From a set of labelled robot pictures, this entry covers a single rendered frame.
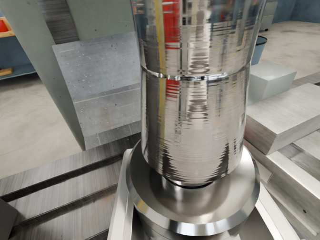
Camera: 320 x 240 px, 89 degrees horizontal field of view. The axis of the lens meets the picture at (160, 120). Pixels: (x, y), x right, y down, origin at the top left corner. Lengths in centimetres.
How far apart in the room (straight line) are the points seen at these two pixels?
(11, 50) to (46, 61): 410
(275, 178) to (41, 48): 57
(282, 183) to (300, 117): 9
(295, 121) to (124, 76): 42
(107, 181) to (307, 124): 30
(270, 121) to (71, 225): 30
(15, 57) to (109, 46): 421
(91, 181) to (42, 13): 41
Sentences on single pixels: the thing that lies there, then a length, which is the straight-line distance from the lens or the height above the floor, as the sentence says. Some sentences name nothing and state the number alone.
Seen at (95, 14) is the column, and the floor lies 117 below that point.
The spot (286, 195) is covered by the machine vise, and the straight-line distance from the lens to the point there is 28.
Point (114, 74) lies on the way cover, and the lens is 52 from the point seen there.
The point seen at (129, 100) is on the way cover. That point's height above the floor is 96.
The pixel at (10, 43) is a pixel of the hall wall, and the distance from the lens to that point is 462.
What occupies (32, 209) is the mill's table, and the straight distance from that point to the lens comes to 35.
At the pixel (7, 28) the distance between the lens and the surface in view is 405.
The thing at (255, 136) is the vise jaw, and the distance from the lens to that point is 25.
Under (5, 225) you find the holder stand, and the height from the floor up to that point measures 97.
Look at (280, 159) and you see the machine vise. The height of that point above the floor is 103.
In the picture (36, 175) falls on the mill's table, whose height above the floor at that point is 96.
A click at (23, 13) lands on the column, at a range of 55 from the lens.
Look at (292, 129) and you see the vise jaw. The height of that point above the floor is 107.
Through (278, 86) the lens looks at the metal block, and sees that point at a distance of 30.
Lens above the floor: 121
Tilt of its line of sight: 39 degrees down
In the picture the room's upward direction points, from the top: 6 degrees counter-clockwise
